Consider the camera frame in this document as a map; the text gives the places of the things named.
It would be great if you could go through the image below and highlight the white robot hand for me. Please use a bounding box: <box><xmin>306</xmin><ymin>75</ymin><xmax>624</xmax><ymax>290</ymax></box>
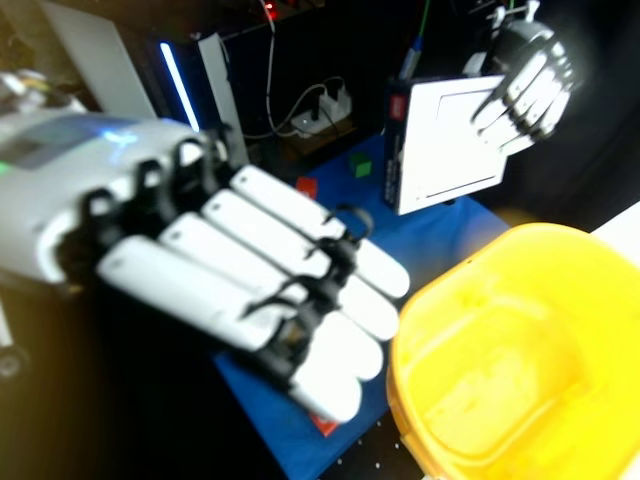
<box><xmin>463</xmin><ymin>18</ymin><xmax>577</xmax><ymax>152</ymax></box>
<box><xmin>0</xmin><ymin>112</ymin><xmax>412</xmax><ymax>425</ymax></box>

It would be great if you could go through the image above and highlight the white calculator box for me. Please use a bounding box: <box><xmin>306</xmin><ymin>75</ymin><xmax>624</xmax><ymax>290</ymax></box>
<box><xmin>383</xmin><ymin>73</ymin><xmax>512</xmax><ymax>217</ymax></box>

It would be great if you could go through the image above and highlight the white power strip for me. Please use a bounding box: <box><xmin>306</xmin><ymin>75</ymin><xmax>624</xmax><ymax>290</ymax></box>
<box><xmin>291</xmin><ymin>82</ymin><xmax>354</xmax><ymax>140</ymax></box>

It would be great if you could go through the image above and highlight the yellow plastic tub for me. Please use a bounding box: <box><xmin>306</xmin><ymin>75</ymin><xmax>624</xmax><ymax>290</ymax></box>
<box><xmin>387</xmin><ymin>222</ymin><xmax>640</xmax><ymax>480</ymax></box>

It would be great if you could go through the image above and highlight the green cube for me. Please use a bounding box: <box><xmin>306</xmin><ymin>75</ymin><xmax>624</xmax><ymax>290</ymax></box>
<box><xmin>348</xmin><ymin>152</ymin><xmax>374</xmax><ymax>179</ymax></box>

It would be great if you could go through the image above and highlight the blue foam mat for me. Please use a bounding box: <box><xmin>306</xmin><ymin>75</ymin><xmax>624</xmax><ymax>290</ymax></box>
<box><xmin>212</xmin><ymin>133</ymin><xmax>512</xmax><ymax>480</ymax></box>

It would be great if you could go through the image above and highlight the red cube with number three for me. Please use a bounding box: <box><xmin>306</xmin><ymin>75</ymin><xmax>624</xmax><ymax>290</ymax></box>
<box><xmin>309</xmin><ymin>412</ymin><xmax>342</xmax><ymax>439</ymax></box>

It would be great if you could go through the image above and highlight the white computer tower blue light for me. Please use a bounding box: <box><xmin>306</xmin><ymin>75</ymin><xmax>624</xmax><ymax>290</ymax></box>
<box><xmin>39</xmin><ymin>0</ymin><xmax>251</xmax><ymax>166</ymax></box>

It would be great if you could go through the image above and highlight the white adapter dongle with cable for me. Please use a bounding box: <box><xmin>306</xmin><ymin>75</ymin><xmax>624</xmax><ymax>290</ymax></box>
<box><xmin>398</xmin><ymin>46</ymin><xmax>424</xmax><ymax>82</ymax></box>

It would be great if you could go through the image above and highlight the green cable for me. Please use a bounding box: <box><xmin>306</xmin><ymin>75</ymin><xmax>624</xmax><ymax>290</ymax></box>
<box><xmin>417</xmin><ymin>0</ymin><xmax>433</xmax><ymax>51</ymax></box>

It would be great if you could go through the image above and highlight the grey looped cable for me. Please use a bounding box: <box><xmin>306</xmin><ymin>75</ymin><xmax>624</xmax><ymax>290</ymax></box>
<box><xmin>243</xmin><ymin>75</ymin><xmax>347</xmax><ymax>139</ymax></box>

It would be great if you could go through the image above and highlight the thin white cable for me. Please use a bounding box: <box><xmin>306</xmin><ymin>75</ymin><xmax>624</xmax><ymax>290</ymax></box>
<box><xmin>264</xmin><ymin>19</ymin><xmax>279</xmax><ymax>134</ymax></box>

